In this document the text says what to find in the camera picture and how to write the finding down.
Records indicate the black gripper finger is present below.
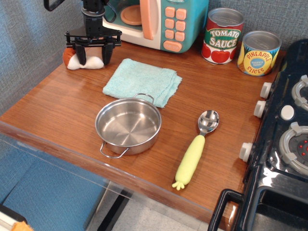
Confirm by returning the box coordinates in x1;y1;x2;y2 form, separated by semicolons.
102;43;113;65
75;44;86;65

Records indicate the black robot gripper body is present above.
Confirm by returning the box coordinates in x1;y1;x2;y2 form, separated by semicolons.
64;0;122;49

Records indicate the plush mushroom toy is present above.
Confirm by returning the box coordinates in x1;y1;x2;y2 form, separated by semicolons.
63;48;104;70

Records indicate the light blue folded cloth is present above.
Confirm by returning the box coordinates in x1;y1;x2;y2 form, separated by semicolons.
103;58;182;108

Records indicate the toy microwave teal and cream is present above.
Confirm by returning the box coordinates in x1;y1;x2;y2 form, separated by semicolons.
103;0;209;53

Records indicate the small steel pan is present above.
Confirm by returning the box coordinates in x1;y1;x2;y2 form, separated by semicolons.
95;93;162;159

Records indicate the tomato sauce can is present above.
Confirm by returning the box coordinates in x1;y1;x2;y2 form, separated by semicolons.
202;8;244;64

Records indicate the pineapple slices can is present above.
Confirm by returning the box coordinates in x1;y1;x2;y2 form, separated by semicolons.
237;31;282;77

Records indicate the orange fuzzy object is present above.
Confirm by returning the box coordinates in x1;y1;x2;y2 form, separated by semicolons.
11;221;33;231

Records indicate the black toy stove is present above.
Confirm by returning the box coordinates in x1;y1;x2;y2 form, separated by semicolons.
208;39;308;231

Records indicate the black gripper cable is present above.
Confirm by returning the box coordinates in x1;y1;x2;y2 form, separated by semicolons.
43;0;117;24

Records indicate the spoon with yellow handle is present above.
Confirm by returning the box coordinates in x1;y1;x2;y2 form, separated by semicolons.
172;110;219;191

